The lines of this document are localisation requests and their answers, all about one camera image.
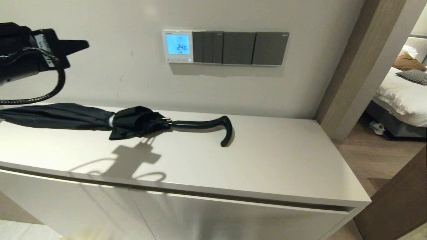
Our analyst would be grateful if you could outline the white wall thermostat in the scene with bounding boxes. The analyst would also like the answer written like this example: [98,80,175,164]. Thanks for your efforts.
[162,30,194,64]

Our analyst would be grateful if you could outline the black folded umbrella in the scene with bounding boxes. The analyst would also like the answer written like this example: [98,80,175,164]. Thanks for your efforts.
[0,103,233,147]

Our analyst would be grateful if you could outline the white sideboard cabinet body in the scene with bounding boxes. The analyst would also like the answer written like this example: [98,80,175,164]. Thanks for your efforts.
[0,102,372,240]

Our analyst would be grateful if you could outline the teal white slipper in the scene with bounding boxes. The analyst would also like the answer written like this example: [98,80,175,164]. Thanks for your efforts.
[369,121,385,135]

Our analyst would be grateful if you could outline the white bed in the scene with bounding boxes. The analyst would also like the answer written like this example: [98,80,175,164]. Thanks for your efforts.
[372,67,427,128]

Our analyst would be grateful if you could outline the brown pillow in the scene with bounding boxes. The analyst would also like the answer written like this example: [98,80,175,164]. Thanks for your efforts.
[393,52,427,72]

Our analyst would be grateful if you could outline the dark grey bed base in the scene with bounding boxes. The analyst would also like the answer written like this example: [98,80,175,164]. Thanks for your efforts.
[365,100,427,138]

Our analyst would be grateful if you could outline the white pillow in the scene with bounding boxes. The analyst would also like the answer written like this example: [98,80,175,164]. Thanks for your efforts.
[399,45,418,59]

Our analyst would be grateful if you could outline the striped grey pillow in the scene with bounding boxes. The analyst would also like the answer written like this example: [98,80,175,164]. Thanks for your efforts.
[396,69,427,86]

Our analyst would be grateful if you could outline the beige padded headboard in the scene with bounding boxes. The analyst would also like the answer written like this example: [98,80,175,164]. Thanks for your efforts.
[404,36,427,63]

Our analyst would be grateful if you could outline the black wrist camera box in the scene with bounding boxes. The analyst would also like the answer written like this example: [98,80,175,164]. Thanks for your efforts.
[0,22,34,55]

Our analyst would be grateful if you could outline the black braided cable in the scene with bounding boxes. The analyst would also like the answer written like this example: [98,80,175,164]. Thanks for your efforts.
[0,47,66,105]

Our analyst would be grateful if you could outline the grey triple rocker switch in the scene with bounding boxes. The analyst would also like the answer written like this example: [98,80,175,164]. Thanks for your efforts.
[192,31,224,64]

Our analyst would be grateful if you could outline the grey single rocker switch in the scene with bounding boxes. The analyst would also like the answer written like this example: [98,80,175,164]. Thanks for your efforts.
[223,32,256,65]
[252,32,290,66]

